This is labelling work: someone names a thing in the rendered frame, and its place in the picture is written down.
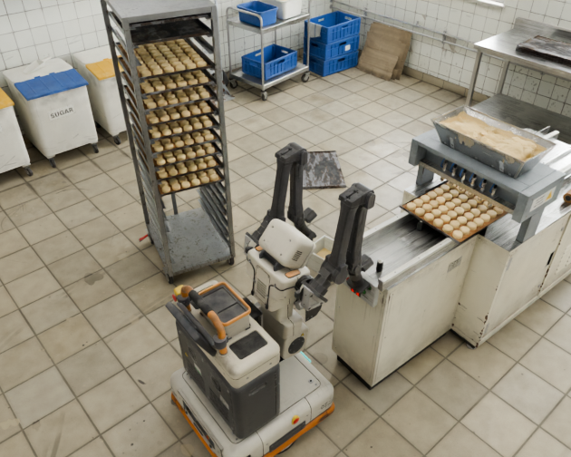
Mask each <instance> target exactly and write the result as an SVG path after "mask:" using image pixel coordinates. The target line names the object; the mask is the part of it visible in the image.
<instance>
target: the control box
mask: <svg viewBox="0 0 571 457"><path fill-rule="evenodd" d="M361 273H362V276H363V278H364V279H365V280H366V281H368V282H369V283H370V285H371V290H369V289H368V288H366V289H365V294H359V296H358V297H360V298H361V299H362V300H364V301H365V302H366V303H367V304H369V305H370V306H371V307H375V306H377V302H378V296H379V289H378V282H376V281H375V280H374V279H372V278H371V277H369V276H368V275H367V274H365V273H364V272H363V271H362V272H361Z"/></svg>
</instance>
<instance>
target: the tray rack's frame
mask: <svg viewBox="0 0 571 457"><path fill-rule="evenodd" d="M100 2H101V7H102V15H103V20H104V24H105V29H106V34H107V37H108V42H109V46H110V51H111V59H112V64H113V69H114V73H115V78H116V82H117V86H118V91H119V95H120V100H121V108H122V113H123V118H124V121H125V126H126V131H127V135H128V140H129V144H130V149H131V157H132V161H133V166H134V170H135V175H136V180H137V184H138V189H139V194H140V202H141V206H142V210H143V215H144V219H145V224H146V227H147V228H146V232H147V234H148V235H149V240H150V236H151V238H152V240H153V243H154V245H155V247H156V249H157V250H158V253H159V255H160V258H161V260H162V263H163V265H164V267H163V270H164V272H165V275H166V279H167V280H168V276H167V274H168V270H167V265H166V260H165V255H164V250H163V246H162V244H161V241H160V238H159V236H158V234H157V232H156V230H155V228H154V226H153V224H152V222H151V220H150V219H149V214H148V210H147V205H146V200H145V196H144V191H143V187H142V182H141V177H140V169H139V164H138V160H137V155H136V151H135V145H134V140H133V136H132V131H131V123H130V118H129V114H128V109H127V104H126V100H125V95H124V90H123V86H122V81H121V73H120V67H119V63H118V58H117V54H116V49H115V44H114V40H113V35H112V30H111V22H110V17H109V13H108V8H107V5H108V6H109V7H110V8H111V10H112V11H113V12H114V13H115V14H116V15H117V17H118V18H119V19H120V21H121V16H125V15H127V16H128V19H129V24H131V23H138V22H144V21H151V20H158V19H165V18H171V17H178V16H185V15H197V14H205V13H211V6H210V5H214V4H213V3H212V2H211V1H209V0H100ZM106 3H107V4H106ZM171 199H172V205H173V210H174V215H170V216H167V218H168V220H166V223H167V225H168V227H169V230H170V232H168V234H169V237H170V239H171V241H172V242H171V243H169V244H170V246H171V248H172V250H173V252H174V253H172V254H171V255H172V256H173V258H174V260H175V262H176V263H175V264H171V265H172V271H173V276H176V275H178V274H182V273H185V272H188V271H190V270H194V269H197V268H200V267H205V266H208V265H211V264H214V263H218V262H220V261H223V260H226V259H227V261H228V262H229V259H230V258H231V254H230V250H229V248H227V247H226V245H225V243H224V242H223V240H222V239H221V237H220V236H219V234H218V232H217V231H216V229H215V228H214V226H213V224H212V223H211V221H210V219H209V218H208V216H207V214H206V212H205V211H204V209H203V208H202V207H201V208H197V209H191V210H188V211H184V212H180V213H178V209H177V202H176V197H175V193H173V194H171Z"/></svg>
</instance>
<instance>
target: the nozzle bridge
mask: <svg viewBox="0 0 571 457"><path fill-rule="evenodd" d="M443 159H445V160H448V166H447V169H446V171H443V170H442V167H441V166H443V163H444V162H445V160H444V161H443V163H442V165H441V162H442V160H443ZM408 163H410V164H411V165H412V166H417V165H419V168H418V173H417V178H416V184H418V185H420V186H421V185H423V184H425V183H427V182H429V181H431V180H433V178H434V173H435V174H437V175H439V176H441V177H442V178H444V179H445V180H448V181H450V182H452V183H454V184H456V185H457V186H459V187H461V188H463V189H465V190H467V191H468V192H470V193H472V194H474V195H476V196H478V197H480V198H482V199H484V200H485V201H487V202H489V203H491V204H493V205H494V206H496V207H498V208H500V209H503V210H505V211H506V212H507V213H509V214H511V215H512V218H511V219H513V220H515V221H516V222H517V223H519V224H520V223H521V225H520V228H519V231H518V235H517V237H516V241H518V242H519V243H521V244H522V243H524V242H525V241H527V240H528V239H530V238H532V237H533V236H535V234H536V231H537V227H538V224H539V222H540V220H541V217H542V215H543V212H544V209H545V207H546V206H548V205H549V204H551V203H552V202H554V201H555V200H556V199H557V196H558V194H559V191H560V189H561V187H562V184H563V182H564V179H565V176H566V174H565V173H564V172H562V171H559V170H556V169H554V168H551V167H549V166H547V165H546V164H544V163H541V162H539V163H538V164H537V165H536V166H535V167H534V168H533V169H532V170H529V171H527V172H526V173H524V174H522V175H520V176H519V177H517V178H515V179H514V178H512V177H510V176H509V175H507V174H505V173H503V172H501V171H499V170H496V169H494V168H492V167H490V166H488V165H486V164H484V163H482V162H480V161H478V160H475V159H473V158H471V157H470V156H468V155H466V154H464V153H462V152H460V151H457V150H454V149H452V148H451V147H449V146H447V145H445V144H443V143H441V142H440V138H439V136H438V134H437V132H436V130H435V129H433V130H430V131H427V132H425V133H423V134H421V135H419V136H416V137H414V138H412V140H411V150H410V156H409V161H408ZM453 163H455V164H457V171H456V175H455V176H451V173H452V172H450V167H451V165H452V164H453ZM455 164H454V165H455ZM440 165H441V166H440ZM454 165H453V166H452V168H451V170H452V169H453V167H454ZM463 168H464V170H465V169H466V170H467V171H466V172H467V174H466V178H465V180H464V181H461V177H460V176H462V173H461V174H460V172H461V170H462V169H463ZM464 170H463V171H464ZM463 171H462V172H463ZM472 173H474V174H476V175H477V176H476V182H475V186H473V187H472V186H470V183H471V182H469V178H470V176H471V175H472ZM474 174H473V175H474ZM483 178H484V180H487V182H486V183H487V185H486V188H485V191H480V187H479V184H480V182H481V181H482V179H483ZM493 184H496V185H497V191H496V194H495V197H491V196H490V194H491V193H490V192H489V190H490V188H491V187H492V185H493Z"/></svg>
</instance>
